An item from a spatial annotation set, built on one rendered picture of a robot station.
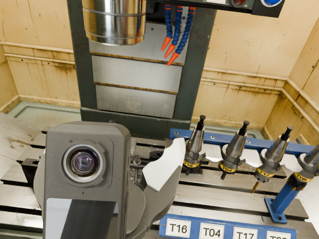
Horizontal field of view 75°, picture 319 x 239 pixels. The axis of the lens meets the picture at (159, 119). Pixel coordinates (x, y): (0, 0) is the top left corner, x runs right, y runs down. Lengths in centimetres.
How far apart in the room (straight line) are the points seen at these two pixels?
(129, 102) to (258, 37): 91
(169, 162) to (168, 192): 3
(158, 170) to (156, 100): 100
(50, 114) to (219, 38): 139
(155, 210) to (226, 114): 160
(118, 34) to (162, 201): 43
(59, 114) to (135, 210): 172
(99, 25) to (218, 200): 74
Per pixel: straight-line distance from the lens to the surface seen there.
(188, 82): 118
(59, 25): 163
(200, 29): 109
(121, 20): 54
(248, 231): 83
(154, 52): 107
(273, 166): 65
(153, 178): 20
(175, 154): 23
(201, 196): 90
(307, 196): 128
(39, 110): 196
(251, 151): 67
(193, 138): 56
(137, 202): 18
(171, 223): 76
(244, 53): 156
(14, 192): 97
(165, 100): 119
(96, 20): 56
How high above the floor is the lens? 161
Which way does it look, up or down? 35 degrees down
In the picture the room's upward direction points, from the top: 7 degrees clockwise
